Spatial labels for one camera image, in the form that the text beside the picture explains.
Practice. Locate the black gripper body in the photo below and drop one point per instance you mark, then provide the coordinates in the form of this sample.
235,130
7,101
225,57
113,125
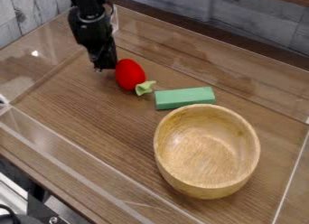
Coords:
92,30

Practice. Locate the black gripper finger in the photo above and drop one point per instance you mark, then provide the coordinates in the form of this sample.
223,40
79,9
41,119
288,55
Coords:
104,56

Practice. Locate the red plush fruit green stem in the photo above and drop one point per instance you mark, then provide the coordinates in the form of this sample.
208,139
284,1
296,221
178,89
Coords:
132,77

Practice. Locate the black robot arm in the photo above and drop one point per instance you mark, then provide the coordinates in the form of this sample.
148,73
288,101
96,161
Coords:
90,7

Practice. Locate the green rectangular block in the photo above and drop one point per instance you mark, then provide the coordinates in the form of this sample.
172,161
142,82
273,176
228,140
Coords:
169,99

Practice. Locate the wooden bowl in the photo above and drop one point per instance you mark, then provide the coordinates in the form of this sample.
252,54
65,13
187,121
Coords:
207,151

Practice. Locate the black equipment under table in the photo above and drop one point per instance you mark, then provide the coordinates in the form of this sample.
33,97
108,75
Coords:
25,210

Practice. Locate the clear acrylic corner bracket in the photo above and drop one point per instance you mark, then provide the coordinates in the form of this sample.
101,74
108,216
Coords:
114,19

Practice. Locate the clear acrylic tray enclosure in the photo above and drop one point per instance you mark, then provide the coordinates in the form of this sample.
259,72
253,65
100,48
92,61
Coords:
79,134

